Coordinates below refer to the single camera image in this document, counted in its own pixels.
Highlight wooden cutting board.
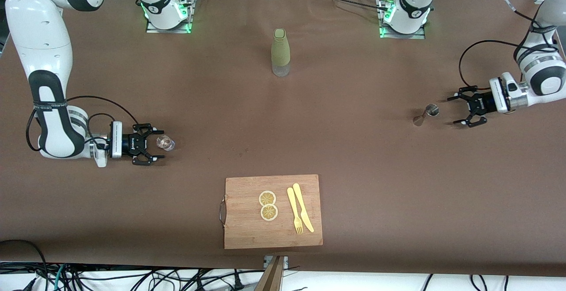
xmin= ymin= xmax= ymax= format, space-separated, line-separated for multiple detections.
xmin=219 ymin=175 xmax=323 ymax=250

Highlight steel jigger measuring cup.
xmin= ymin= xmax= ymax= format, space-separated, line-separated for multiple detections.
xmin=413 ymin=103 xmax=440 ymax=126

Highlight yellow plastic knife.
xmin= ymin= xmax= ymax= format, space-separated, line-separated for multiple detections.
xmin=292 ymin=183 xmax=315 ymax=233

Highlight black looped floor cable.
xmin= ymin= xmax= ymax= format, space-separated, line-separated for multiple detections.
xmin=0 ymin=239 xmax=50 ymax=291

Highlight black table cable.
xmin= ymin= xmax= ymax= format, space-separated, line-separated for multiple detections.
xmin=315 ymin=0 xmax=386 ymax=11

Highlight yellow plastic fork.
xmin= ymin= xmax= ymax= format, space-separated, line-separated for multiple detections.
xmin=287 ymin=187 xmax=304 ymax=235

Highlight teal floor cable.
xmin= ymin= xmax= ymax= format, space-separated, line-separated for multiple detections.
xmin=53 ymin=264 xmax=67 ymax=291

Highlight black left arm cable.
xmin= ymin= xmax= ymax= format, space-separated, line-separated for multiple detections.
xmin=459 ymin=0 xmax=555 ymax=89

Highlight wooden post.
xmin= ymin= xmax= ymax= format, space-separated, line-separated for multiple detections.
xmin=254 ymin=256 xmax=286 ymax=291

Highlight green sleeved glass bottle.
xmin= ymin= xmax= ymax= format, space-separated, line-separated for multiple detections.
xmin=271 ymin=28 xmax=291 ymax=77

